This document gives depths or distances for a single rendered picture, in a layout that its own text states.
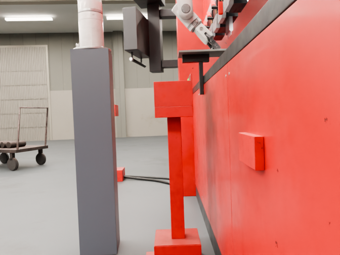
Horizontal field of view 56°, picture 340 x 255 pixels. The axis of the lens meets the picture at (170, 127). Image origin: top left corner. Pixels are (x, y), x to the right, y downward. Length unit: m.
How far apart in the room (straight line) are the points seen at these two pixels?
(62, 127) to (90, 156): 9.44
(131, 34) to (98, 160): 1.52
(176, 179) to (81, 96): 0.60
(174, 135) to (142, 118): 9.30
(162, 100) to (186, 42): 1.38
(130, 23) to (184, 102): 1.65
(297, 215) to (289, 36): 0.28
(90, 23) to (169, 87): 0.56
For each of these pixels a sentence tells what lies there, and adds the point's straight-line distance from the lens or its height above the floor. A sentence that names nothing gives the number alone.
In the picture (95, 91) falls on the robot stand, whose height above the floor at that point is 0.79.
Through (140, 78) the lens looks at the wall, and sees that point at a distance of 10.77.
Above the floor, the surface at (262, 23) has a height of 0.84.
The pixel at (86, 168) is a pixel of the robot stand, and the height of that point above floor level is 0.43.
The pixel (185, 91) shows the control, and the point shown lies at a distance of 1.33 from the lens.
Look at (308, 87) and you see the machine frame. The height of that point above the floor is 0.70.
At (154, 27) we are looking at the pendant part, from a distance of 3.25.
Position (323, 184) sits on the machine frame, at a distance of 0.45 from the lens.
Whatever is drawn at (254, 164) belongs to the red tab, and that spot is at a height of 0.56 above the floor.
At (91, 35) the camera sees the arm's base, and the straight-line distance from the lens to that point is 1.65.
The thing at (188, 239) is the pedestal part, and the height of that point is 0.12.
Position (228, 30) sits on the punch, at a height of 1.10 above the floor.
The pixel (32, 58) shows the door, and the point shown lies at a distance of 11.38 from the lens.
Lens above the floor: 0.67
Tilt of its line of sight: 2 degrees down
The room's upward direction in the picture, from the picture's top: 2 degrees counter-clockwise
